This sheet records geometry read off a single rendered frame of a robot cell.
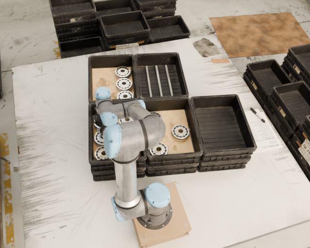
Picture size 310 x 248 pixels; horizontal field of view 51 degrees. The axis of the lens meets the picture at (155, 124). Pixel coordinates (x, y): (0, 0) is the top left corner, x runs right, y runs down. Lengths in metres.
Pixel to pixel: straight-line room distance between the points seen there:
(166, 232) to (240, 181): 0.57
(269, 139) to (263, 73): 1.18
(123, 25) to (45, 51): 1.00
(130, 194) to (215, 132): 0.77
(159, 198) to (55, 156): 0.78
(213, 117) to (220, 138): 0.15
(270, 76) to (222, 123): 1.35
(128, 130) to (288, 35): 3.36
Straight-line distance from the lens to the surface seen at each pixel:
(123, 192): 1.36
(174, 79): 2.17
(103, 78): 2.16
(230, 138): 1.94
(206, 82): 2.37
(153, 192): 1.47
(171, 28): 3.33
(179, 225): 1.68
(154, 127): 1.16
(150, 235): 1.65
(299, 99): 2.98
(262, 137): 2.17
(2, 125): 3.16
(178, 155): 1.69
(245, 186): 1.95
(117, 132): 1.13
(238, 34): 4.05
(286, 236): 2.72
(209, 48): 2.64
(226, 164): 1.91
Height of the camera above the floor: 2.37
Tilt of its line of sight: 53 degrees down
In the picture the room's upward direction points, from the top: 5 degrees clockwise
